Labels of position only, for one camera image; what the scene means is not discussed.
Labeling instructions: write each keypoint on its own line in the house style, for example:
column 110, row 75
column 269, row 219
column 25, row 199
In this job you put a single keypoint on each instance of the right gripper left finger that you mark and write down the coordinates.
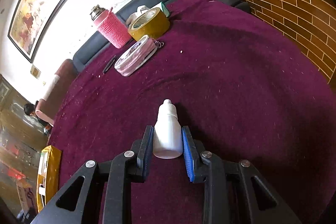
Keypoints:
column 101, row 192

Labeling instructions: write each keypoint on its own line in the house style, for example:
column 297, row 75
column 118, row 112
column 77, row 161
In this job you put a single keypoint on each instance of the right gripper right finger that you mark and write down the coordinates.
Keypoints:
column 235, row 192

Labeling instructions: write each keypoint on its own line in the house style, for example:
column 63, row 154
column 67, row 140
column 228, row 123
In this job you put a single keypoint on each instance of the white dropper bottle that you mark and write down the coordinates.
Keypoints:
column 167, row 140

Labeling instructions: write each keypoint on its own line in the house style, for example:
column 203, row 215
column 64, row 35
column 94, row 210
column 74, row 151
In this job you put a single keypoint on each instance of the gold storage box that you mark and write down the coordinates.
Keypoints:
column 48, row 175

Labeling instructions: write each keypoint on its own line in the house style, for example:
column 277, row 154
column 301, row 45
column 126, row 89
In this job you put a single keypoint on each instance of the maroon table cloth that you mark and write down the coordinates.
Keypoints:
column 244, row 90

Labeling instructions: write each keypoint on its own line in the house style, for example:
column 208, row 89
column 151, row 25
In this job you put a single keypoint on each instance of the brown armchair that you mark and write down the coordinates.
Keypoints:
column 55, row 92

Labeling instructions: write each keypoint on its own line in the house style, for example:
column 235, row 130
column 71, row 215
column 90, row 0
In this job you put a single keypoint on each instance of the small black clip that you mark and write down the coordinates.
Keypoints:
column 109, row 64

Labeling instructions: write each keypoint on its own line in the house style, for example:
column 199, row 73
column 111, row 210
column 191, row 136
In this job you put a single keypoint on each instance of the seated person in black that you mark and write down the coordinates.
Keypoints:
column 29, row 110

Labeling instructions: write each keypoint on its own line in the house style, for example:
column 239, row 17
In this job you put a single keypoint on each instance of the pink clear zip pouch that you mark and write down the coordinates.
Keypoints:
column 136, row 56

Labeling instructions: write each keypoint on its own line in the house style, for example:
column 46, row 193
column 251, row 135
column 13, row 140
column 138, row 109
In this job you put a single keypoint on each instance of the pink knit-sleeved bottle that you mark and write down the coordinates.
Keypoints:
column 110, row 26

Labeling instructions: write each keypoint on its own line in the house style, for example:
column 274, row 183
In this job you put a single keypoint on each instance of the yellow tape roll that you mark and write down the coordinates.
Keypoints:
column 153, row 23

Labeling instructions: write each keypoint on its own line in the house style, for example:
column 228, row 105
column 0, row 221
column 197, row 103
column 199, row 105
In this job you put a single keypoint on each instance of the white cloth gloves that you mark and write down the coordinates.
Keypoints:
column 140, row 10

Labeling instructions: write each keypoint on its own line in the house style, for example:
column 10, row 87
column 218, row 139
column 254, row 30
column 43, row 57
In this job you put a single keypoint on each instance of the black leather sofa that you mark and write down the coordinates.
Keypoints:
column 97, row 43

